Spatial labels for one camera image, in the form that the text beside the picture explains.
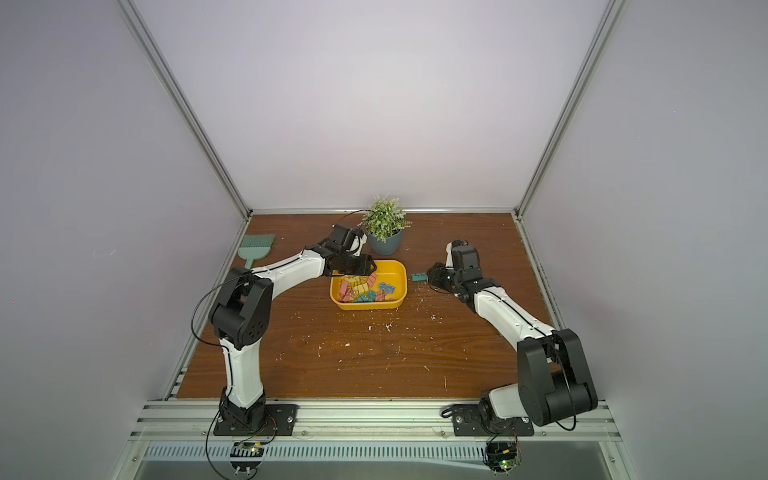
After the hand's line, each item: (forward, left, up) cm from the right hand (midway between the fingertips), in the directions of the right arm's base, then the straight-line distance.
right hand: (434, 266), depth 89 cm
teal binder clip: (+2, +4, -10) cm, 11 cm away
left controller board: (-46, +48, -13) cm, 67 cm away
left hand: (+4, +19, -5) cm, 20 cm away
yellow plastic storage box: (+4, +14, -10) cm, 18 cm away
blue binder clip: (-2, +15, -10) cm, 18 cm away
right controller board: (-45, -14, -13) cm, 49 cm away
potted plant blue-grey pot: (+14, +16, +5) cm, 22 cm away
